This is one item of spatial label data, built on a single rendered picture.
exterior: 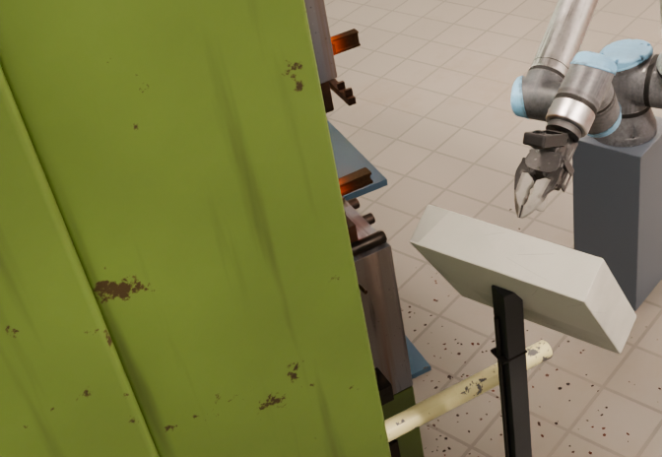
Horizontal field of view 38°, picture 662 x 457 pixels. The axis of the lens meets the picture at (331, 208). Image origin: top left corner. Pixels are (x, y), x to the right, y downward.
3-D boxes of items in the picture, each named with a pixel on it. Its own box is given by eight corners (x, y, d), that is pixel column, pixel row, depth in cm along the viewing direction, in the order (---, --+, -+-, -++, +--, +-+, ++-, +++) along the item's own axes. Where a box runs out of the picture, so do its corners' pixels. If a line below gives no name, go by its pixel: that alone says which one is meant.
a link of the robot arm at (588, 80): (624, 76, 202) (616, 49, 194) (600, 127, 200) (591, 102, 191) (581, 66, 207) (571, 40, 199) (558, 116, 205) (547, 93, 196)
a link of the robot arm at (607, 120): (578, 98, 218) (567, 70, 208) (629, 106, 212) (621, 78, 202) (565, 135, 216) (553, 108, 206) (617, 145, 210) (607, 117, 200)
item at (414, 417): (541, 350, 225) (540, 333, 222) (555, 362, 221) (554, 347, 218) (375, 434, 213) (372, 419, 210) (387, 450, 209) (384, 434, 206)
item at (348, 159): (326, 123, 293) (325, 117, 292) (387, 184, 262) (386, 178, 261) (234, 158, 285) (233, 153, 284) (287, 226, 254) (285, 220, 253)
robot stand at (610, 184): (606, 252, 338) (607, 103, 303) (666, 273, 325) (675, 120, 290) (574, 289, 326) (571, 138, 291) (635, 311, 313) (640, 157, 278)
